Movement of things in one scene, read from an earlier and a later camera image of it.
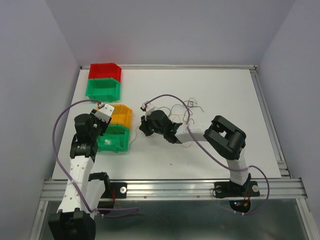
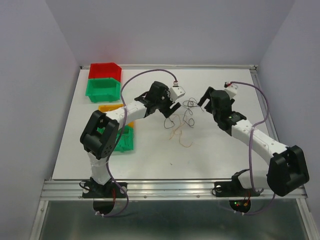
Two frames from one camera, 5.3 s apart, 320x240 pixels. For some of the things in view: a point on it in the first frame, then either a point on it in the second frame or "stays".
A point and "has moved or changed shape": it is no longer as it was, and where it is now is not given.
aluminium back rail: x=156 y=66 stays
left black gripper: x=104 y=124 → x=167 y=95
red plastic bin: x=105 y=70 stays
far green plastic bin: x=103 y=89 stays
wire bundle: x=188 y=105 has moved or changed shape
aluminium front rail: x=53 y=190 stays
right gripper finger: x=146 y=127 → x=206 y=96
